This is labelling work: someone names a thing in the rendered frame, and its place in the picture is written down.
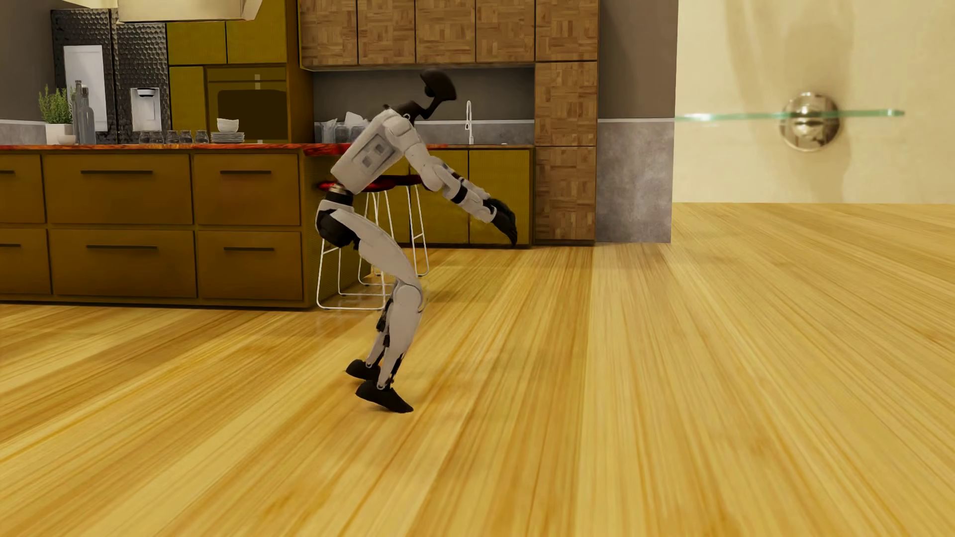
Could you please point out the chrome kitchen faucet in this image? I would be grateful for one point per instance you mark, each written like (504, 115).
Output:
(468, 121)

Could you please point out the black robot head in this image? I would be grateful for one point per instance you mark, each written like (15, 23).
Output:
(438, 85)

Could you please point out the stack of white plates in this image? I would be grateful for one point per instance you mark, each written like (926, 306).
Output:
(227, 137)

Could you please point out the parquet wood wall cabinets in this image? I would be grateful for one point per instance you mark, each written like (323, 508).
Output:
(448, 31)

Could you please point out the black left robot foot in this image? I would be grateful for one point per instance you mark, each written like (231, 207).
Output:
(362, 369)

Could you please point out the potted green plant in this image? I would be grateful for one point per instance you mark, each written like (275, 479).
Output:
(56, 112)

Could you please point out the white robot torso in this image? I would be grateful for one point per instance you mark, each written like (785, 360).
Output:
(369, 154)

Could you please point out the grey glass bottle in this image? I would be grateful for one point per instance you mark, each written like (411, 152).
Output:
(84, 116)

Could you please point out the cream range hood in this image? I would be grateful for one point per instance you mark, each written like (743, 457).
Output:
(179, 9)

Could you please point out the olive base cabinets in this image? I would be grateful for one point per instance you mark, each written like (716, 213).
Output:
(492, 198)

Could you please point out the chrome round wall mount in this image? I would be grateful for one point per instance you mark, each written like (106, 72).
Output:
(809, 123)

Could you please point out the green glass shelf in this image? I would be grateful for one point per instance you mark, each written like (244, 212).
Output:
(746, 116)

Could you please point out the built-in olive oven cabinet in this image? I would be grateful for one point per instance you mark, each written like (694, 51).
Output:
(246, 89)

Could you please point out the dark steel refrigerator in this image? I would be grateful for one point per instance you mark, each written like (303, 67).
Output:
(112, 74)

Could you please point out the wooden kitchen island with drawers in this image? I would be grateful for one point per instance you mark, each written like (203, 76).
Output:
(149, 224)

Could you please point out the tall parquet wood cabinet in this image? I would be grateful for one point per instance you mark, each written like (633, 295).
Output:
(565, 149)

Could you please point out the white bowl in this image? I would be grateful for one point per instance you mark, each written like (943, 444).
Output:
(227, 124)

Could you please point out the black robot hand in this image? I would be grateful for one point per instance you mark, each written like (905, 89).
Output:
(496, 204)
(509, 228)

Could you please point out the black robot foot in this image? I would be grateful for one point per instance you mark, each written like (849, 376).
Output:
(383, 397)
(362, 369)

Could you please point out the black right robot foot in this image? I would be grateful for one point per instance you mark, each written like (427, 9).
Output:
(383, 397)

